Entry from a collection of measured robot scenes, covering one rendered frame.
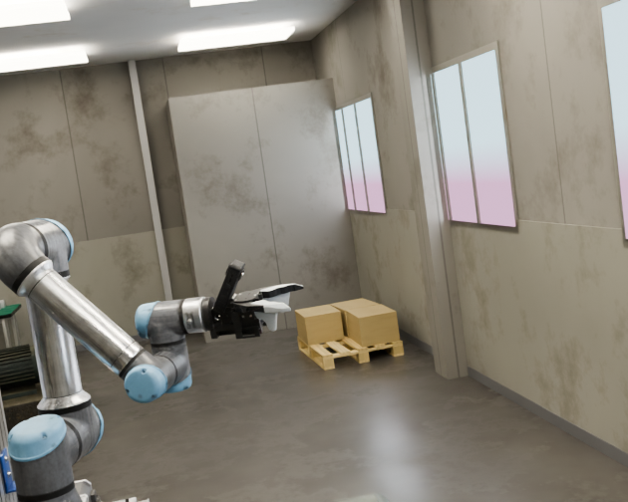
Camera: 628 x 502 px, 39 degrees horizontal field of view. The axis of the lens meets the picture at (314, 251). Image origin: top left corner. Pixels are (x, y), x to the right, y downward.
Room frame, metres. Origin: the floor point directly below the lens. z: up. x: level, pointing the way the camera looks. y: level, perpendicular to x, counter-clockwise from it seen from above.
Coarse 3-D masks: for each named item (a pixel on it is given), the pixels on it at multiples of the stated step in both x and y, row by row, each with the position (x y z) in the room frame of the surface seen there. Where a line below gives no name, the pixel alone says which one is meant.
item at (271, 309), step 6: (264, 300) 1.79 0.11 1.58; (264, 306) 1.75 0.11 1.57; (270, 306) 1.75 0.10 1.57; (276, 306) 1.75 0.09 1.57; (282, 306) 1.74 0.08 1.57; (288, 306) 1.75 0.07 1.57; (258, 312) 1.78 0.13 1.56; (270, 312) 1.75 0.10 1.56; (276, 312) 1.75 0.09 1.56; (258, 318) 1.79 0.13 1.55; (264, 318) 1.78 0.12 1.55; (270, 318) 1.76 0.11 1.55; (276, 318) 1.76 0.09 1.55; (270, 324) 1.77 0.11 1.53; (276, 324) 1.76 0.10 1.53; (270, 330) 1.77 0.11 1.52
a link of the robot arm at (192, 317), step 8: (184, 304) 1.84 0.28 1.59; (192, 304) 1.83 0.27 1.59; (200, 304) 1.83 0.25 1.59; (184, 312) 1.83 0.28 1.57; (192, 312) 1.82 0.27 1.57; (200, 312) 1.82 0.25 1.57; (184, 320) 1.82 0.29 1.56; (192, 320) 1.82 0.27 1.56; (200, 320) 1.82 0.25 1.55; (192, 328) 1.83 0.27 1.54; (200, 328) 1.83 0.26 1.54
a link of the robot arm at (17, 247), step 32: (0, 256) 1.76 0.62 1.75; (32, 256) 1.76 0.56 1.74; (32, 288) 1.75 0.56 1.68; (64, 288) 1.76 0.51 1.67; (64, 320) 1.74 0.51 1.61; (96, 320) 1.74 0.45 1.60; (96, 352) 1.73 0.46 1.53; (128, 352) 1.72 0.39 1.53; (128, 384) 1.70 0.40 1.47; (160, 384) 1.70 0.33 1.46
